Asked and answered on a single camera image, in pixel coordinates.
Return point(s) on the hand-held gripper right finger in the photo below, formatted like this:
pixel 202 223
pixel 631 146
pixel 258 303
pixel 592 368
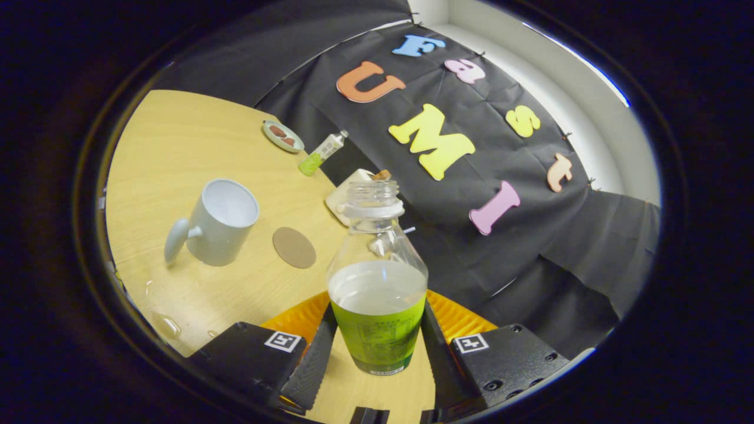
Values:
pixel 439 365

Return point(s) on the tall white green drink bottle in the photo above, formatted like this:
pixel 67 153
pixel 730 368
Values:
pixel 321 154

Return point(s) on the clear green-label juice bottle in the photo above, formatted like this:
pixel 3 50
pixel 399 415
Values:
pixel 377 288

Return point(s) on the pale blue cup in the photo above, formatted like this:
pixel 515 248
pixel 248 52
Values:
pixel 215 235

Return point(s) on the round brown coaster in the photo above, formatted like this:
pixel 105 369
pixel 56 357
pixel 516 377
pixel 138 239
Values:
pixel 294 247

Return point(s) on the pale green plate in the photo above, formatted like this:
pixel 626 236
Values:
pixel 283 145

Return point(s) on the brown bread slice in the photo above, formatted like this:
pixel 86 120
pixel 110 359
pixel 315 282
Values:
pixel 382 175

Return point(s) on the wooden table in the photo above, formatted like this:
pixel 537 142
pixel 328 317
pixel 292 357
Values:
pixel 177 147

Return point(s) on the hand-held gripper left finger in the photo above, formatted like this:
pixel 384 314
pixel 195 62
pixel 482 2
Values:
pixel 315 365

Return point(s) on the white toaster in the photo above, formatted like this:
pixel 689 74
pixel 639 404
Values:
pixel 341 197

